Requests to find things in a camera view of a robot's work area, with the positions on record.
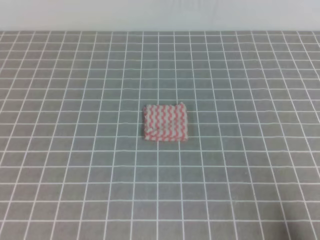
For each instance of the pink white wavy towel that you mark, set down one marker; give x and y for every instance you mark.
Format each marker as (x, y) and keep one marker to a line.
(165, 123)

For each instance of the grey grid tablecloth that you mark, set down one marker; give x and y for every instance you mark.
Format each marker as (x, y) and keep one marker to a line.
(74, 163)

